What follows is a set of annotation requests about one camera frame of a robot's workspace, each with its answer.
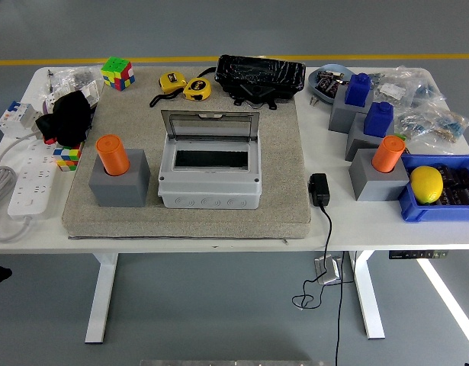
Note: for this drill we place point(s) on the orange cylinder battery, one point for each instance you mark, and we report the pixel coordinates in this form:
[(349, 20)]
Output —
[(114, 156), (386, 156)]

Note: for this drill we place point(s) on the grey electrical box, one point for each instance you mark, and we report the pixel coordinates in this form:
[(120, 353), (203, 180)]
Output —
[(209, 190)]

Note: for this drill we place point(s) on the small dark battery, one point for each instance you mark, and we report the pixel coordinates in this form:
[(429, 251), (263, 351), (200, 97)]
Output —
[(325, 78), (332, 88)]

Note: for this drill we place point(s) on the white circuit breaker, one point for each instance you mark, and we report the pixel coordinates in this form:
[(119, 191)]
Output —
[(17, 120)]

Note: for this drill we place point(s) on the thin metal screwdriver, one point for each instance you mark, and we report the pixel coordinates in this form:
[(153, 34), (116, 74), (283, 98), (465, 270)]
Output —
[(50, 82)]

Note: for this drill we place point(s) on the black cloth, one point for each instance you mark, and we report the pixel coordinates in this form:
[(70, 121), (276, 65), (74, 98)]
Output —
[(66, 114)]

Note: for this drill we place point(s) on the clear bag of screws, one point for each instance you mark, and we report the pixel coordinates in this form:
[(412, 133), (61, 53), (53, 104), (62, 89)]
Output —
[(79, 76)]

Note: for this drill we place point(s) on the white power strip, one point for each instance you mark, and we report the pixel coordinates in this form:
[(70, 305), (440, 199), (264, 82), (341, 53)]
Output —
[(32, 179)]

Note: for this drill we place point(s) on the white socket module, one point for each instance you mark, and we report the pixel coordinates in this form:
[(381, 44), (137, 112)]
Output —
[(91, 91)]

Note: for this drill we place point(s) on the small Rubik's cube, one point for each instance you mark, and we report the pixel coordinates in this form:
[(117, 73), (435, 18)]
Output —
[(66, 158)]

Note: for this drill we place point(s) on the black table control panel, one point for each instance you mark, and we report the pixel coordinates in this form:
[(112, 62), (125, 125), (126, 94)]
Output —
[(419, 254)]

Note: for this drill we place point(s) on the white table leg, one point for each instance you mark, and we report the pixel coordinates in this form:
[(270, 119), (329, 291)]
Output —
[(102, 305), (369, 305)]

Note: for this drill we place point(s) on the large Rubik's cube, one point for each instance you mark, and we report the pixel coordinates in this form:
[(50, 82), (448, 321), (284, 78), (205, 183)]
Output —
[(117, 74)]

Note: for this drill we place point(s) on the blue plastic bin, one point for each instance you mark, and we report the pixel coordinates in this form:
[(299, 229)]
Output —
[(436, 213)]

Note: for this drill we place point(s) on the grey holder block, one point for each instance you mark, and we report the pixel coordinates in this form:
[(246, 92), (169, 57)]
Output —
[(341, 118), (358, 146), (119, 190), (375, 187)]

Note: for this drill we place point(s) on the yellow tape measure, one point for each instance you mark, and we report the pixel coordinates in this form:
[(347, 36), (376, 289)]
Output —
[(171, 81), (196, 88)]

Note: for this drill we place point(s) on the yellow lemon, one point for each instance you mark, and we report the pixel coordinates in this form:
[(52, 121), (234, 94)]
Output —
[(426, 185)]

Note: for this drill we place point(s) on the black power adapter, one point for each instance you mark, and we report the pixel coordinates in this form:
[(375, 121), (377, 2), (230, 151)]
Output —
[(319, 190)]

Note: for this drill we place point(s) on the clear bag of components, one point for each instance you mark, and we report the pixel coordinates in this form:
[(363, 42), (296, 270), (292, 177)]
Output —
[(390, 89), (428, 91), (411, 124), (449, 126)]

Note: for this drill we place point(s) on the small green part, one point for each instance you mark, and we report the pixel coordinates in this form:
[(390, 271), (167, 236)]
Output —
[(400, 135)]

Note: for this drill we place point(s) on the blue bottle-shaped block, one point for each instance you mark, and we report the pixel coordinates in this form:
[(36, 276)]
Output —
[(358, 91), (378, 122)]

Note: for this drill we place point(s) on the grey-brown mat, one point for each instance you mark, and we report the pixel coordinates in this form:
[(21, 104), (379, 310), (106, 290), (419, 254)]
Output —
[(219, 225)]

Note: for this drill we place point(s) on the black wrapped case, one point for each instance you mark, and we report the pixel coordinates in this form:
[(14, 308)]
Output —
[(257, 72)]

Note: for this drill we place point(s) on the small metal clip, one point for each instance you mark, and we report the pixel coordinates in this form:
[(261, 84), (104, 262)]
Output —
[(314, 100)]

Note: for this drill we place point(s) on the blue-grey dish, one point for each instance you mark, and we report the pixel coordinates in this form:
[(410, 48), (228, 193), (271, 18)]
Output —
[(313, 85)]

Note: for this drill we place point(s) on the silver metal bracket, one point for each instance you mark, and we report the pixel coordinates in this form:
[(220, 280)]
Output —
[(327, 271)]

